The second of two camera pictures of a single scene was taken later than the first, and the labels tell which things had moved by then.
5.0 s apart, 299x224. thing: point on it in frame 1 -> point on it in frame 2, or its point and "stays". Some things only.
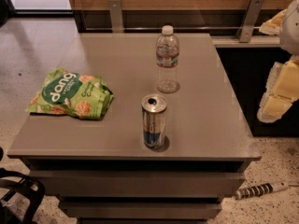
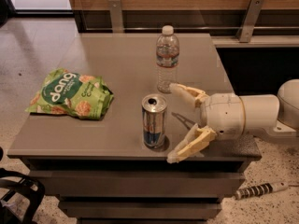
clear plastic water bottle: x=167 y=56 stays
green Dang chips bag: x=65 y=92 stays
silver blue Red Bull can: x=154 y=106 stays
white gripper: x=291 y=28 -> x=221 y=114
